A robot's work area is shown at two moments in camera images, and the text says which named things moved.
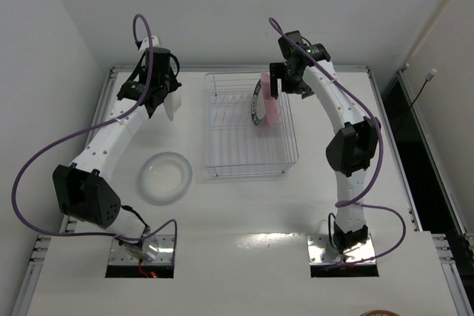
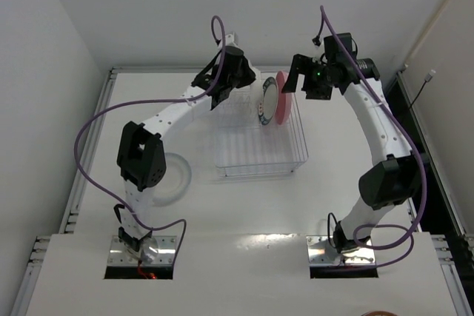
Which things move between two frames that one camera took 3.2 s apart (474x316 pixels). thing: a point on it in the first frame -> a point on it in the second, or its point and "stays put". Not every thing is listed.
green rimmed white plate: x=258 y=104 -> x=268 y=102
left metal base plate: x=152 y=249 stays put
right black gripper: x=276 y=72 -> x=309 y=77
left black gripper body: x=155 y=99 -> x=217 y=91
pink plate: x=272 y=106 -> x=284 y=101
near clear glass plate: x=164 y=178 stays put
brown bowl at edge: x=379 y=313 stays put
